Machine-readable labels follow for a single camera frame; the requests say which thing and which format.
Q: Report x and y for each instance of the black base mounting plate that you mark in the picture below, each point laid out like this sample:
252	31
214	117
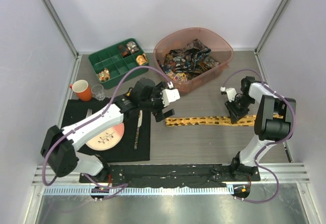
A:
181	175

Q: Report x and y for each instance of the clear shot glass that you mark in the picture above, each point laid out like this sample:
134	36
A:
98	92

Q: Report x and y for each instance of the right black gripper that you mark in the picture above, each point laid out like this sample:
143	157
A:
236	115

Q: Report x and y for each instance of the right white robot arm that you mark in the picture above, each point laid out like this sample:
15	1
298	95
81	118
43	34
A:
274	123

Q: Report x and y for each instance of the black white rolled tie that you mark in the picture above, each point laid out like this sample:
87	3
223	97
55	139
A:
132	47

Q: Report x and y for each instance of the green compartment tray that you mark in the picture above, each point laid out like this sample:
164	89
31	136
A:
117	65

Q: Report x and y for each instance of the black cloth placemat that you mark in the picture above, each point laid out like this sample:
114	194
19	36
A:
124	151

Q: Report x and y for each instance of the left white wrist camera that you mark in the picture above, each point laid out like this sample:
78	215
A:
170	94

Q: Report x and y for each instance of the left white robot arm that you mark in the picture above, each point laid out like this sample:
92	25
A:
61	146

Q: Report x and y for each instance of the dark red rolled tie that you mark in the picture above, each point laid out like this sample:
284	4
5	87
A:
123	50

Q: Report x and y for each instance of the orange mug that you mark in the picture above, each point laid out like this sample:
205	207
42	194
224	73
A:
82	89

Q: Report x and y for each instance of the patterned handle knife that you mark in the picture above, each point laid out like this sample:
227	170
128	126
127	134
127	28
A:
138	129

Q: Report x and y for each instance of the aluminium frame rail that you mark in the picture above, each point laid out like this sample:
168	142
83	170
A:
285	172

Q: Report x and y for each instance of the dark floral tie pile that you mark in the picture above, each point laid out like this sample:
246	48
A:
189	62

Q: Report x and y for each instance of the pink translucent plastic bin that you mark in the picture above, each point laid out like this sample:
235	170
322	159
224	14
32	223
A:
220	50

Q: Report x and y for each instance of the red white rolled tie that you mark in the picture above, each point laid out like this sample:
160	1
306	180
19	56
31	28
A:
104	75

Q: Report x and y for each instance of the silver fork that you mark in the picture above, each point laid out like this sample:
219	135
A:
89	113

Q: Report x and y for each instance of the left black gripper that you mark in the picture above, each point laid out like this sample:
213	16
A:
159	114

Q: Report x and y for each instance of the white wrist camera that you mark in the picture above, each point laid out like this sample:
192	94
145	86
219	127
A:
230	92
170	94

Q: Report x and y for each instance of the white slotted cable duct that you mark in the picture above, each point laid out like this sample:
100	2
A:
91	190

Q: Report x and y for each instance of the pink cream plate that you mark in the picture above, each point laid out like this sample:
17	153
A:
107	139

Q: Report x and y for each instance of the orange cream rolled tie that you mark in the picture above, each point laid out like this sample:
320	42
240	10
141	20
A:
141	59

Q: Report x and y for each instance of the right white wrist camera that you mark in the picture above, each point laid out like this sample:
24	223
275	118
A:
230	92

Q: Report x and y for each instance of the yellow beetle print tie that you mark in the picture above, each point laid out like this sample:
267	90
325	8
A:
222	121

